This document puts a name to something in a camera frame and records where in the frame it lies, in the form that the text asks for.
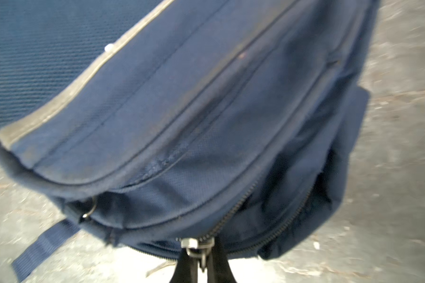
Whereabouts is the navy blue student backpack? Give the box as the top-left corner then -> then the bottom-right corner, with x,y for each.
0,1 -> 380,282

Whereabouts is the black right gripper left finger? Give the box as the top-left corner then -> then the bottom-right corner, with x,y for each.
170,250 -> 198,283

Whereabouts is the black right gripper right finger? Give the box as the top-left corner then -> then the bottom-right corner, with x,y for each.
207,237 -> 237,283

